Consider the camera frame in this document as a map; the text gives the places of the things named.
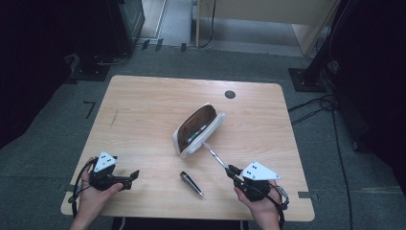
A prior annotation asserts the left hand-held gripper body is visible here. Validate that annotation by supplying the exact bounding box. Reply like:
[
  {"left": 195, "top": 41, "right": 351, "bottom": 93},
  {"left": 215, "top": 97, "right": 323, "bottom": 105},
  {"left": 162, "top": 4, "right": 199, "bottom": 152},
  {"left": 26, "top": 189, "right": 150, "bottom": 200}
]
[{"left": 88, "top": 150, "right": 128, "bottom": 193}]

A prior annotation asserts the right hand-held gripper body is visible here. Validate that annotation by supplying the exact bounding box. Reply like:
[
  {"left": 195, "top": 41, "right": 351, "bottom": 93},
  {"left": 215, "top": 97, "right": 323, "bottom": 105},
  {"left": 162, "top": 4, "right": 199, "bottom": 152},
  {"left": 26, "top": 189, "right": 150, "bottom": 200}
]
[{"left": 234, "top": 160, "right": 282, "bottom": 202}]

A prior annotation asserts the silver pen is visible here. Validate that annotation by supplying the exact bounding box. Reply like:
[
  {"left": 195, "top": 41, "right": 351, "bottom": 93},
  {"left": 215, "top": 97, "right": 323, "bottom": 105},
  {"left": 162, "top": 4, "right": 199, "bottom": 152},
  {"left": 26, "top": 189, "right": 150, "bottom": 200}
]
[{"left": 202, "top": 142, "right": 230, "bottom": 171}]

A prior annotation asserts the white pencil case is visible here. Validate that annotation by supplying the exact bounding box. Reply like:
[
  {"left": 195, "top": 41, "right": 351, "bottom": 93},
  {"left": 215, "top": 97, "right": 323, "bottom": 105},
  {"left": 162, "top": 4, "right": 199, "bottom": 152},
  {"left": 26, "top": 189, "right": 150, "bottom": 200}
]
[{"left": 171, "top": 102, "right": 227, "bottom": 160}]

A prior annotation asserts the person's left hand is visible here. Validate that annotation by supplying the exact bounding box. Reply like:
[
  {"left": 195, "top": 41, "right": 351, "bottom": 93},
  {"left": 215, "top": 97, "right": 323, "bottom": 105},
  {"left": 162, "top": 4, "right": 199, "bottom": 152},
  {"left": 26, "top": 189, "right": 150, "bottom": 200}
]
[{"left": 78, "top": 156, "right": 124, "bottom": 216}]

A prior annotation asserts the person's right hand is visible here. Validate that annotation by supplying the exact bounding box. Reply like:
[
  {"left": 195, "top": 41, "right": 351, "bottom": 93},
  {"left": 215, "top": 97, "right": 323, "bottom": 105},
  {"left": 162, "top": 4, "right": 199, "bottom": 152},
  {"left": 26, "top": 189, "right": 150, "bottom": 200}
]
[{"left": 233, "top": 179, "right": 282, "bottom": 222}]

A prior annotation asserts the black pen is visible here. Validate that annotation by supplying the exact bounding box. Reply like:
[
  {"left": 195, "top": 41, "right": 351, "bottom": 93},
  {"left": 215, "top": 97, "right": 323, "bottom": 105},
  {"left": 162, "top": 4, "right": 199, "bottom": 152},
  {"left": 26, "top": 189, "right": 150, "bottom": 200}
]
[{"left": 179, "top": 171, "right": 205, "bottom": 199}]

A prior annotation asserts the green and white pen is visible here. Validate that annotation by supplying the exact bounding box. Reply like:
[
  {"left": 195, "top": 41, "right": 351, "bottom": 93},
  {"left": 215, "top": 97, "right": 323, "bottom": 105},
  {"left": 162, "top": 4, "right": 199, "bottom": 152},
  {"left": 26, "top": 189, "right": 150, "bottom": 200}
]
[{"left": 186, "top": 125, "right": 209, "bottom": 144}]

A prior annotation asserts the black flat floor plate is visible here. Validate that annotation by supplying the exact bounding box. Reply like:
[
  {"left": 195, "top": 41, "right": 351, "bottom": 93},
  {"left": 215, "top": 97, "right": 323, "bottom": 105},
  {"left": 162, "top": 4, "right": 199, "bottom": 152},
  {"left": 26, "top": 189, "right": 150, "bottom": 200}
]
[{"left": 67, "top": 62, "right": 112, "bottom": 82}]

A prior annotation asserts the black metal stand base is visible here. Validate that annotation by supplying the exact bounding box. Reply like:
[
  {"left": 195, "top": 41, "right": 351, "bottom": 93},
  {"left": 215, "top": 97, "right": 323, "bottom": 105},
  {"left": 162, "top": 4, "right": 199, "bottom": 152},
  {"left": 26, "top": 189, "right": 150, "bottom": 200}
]
[{"left": 288, "top": 67, "right": 327, "bottom": 94}]

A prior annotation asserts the black cabinet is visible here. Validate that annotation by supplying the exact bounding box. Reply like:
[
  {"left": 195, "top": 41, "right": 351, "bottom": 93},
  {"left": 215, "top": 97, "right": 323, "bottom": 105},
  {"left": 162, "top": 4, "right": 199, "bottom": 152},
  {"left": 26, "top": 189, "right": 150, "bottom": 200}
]
[{"left": 76, "top": 0, "right": 147, "bottom": 66}]

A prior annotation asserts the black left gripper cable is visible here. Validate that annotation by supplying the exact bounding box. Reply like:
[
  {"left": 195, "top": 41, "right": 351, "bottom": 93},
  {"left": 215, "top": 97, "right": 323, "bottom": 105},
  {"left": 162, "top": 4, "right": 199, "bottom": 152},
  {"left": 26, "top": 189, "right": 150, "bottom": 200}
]
[{"left": 68, "top": 158, "right": 98, "bottom": 219}]

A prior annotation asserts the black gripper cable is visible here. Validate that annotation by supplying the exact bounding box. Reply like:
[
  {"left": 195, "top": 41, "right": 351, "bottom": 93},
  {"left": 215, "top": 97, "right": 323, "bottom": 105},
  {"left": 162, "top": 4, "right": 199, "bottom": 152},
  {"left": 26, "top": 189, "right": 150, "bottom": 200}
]
[
  {"left": 267, "top": 182, "right": 291, "bottom": 230},
  {"left": 68, "top": 158, "right": 98, "bottom": 219}
]

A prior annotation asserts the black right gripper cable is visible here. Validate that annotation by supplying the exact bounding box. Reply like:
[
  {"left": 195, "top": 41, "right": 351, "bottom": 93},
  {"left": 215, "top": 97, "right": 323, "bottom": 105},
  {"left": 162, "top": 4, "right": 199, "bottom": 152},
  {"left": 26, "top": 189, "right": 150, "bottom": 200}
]
[{"left": 267, "top": 182, "right": 291, "bottom": 230}]

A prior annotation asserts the long black floor cable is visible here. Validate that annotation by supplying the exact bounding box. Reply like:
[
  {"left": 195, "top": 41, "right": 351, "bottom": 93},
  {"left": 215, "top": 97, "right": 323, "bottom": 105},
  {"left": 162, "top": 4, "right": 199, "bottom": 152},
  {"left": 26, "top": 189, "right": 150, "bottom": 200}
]
[{"left": 330, "top": 107, "right": 354, "bottom": 230}]

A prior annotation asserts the black floor cable loop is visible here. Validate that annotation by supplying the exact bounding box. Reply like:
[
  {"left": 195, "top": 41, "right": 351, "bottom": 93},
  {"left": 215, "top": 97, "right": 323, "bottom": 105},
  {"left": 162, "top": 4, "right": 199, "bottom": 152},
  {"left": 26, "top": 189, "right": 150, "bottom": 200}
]
[{"left": 287, "top": 93, "right": 338, "bottom": 127}]

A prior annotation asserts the black hanging cable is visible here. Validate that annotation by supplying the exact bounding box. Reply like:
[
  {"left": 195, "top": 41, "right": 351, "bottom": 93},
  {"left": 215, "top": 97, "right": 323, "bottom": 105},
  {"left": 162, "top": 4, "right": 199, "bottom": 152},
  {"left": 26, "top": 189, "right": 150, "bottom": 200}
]
[{"left": 197, "top": 0, "right": 218, "bottom": 50}]

